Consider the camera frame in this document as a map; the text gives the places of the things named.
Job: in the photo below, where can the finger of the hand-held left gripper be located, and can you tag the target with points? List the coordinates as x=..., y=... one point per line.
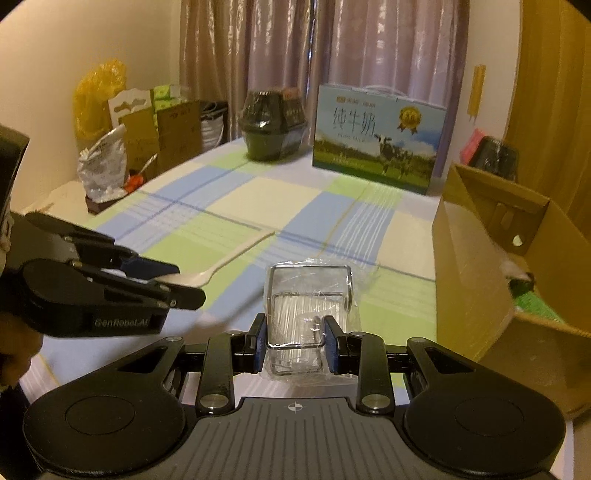
x=115, y=288
x=147, y=267

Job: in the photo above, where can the dark red box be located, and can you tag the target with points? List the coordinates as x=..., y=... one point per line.
x=104, y=204

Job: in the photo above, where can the wooden door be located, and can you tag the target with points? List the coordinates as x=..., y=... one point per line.
x=549, y=92

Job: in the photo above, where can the tall brown cardboard box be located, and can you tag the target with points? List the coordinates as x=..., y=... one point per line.
x=180, y=134

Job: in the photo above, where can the golden curtain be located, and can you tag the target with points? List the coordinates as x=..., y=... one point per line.
x=217, y=55

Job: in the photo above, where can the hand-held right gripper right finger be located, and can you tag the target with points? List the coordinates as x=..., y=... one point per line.
x=330, y=344

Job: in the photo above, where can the grey bag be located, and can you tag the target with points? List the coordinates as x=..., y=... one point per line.
x=213, y=127

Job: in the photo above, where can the orange object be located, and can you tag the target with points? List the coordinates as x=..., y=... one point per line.
x=134, y=182

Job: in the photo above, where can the clear wrapper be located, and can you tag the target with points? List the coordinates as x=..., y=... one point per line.
x=300, y=304

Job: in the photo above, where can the yellow wall strip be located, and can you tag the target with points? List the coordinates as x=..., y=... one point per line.
x=478, y=92

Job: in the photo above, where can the purple curtain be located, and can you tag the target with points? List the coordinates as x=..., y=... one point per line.
x=369, y=41

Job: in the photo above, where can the blue milk carton box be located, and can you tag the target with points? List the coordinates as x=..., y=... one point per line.
x=378, y=138

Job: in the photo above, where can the slender metal utensil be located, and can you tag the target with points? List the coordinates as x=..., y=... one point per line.
x=147, y=165

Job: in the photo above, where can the red wrapped package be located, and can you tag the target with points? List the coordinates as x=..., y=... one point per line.
x=473, y=145

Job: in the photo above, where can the green tissue packs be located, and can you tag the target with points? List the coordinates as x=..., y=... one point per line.
x=166, y=94

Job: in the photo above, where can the checked cloth desktop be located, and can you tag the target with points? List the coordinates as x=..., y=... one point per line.
x=258, y=203

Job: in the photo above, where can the wrapped black bowl stack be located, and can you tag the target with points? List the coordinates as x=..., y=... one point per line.
x=272, y=124

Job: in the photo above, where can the person's left hand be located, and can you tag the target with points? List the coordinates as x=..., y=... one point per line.
x=18, y=355

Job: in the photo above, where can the green and white small box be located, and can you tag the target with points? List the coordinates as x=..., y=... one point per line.
x=538, y=304

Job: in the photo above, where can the white plastic spoon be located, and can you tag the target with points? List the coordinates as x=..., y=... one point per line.
x=231, y=256

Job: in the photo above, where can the white carved chair back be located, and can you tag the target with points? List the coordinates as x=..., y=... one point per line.
x=131, y=104

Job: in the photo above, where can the crumpled silver plastic bag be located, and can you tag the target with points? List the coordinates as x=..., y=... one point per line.
x=104, y=166

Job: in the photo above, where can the small brown cardboard box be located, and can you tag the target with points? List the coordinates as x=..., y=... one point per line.
x=138, y=143

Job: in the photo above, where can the yellow plastic bag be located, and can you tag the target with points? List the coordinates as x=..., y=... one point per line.
x=99, y=97

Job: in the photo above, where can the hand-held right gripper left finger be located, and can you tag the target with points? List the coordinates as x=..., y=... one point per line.
x=261, y=344

